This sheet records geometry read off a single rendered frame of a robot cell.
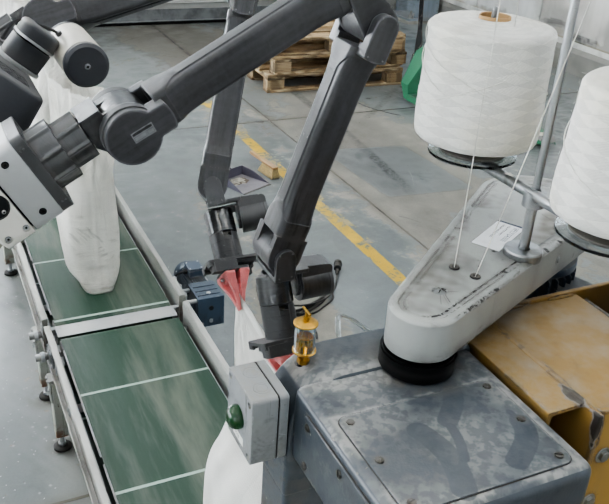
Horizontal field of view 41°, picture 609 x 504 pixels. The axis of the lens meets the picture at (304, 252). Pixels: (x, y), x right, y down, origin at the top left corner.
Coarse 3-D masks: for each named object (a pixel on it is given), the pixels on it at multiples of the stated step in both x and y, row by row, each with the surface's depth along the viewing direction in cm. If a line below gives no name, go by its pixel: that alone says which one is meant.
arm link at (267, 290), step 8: (264, 272) 134; (256, 280) 134; (264, 280) 132; (272, 280) 132; (296, 280) 135; (264, 288) 132; (272, 288) 132; (280, 288) 132; (288, 288) 133; (296, 288) 135; (264, 296) 133; (272, 296) 132; (280, 296) 132; (288, 296) 133; (264, 304) 133; (272, 304) 132; (280, 304) 133
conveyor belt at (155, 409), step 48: (96, 336) 264; (144, 336) 265; (96, 384) 242; (144, 384) 243; (192, 384) 244; (96, 432) 223; (144, 432) 224; (192, 432) 225; (144, 480) 208; (192, 480) 209
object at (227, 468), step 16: (240, 320) 158; (256, 320) 150; (240, 336) 160; (256, 336) 149; (240, 352) 161; (256, 352) 150; (272, 368) 142; (224, 432) 159; (224, 448) 156; (208, 464) 161; (224, 464) 153; (240, 464) 151; (256, 464) 148; (208, 480) 161; (224, 480) 152; (240, 480) 148; (256, 480) 146; (208, 496) 162; (224, 496) 151; (240, 496) 147; (256, 496) 144
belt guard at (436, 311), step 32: (480, 192) 122; (512, 192) 123; (480, 224) 112; (544, 224) 113; (448, 256) 103; (480, 256) 103; (544, 256) 105; (576, 256) 116; (416, 288) 95; (448, 288) 96; (480, 288) 96; (512, 288) 100; (416, 320) 89; (448, 320) 89; (480, 320) 95; (416, 352) 90; (448, 352) 91
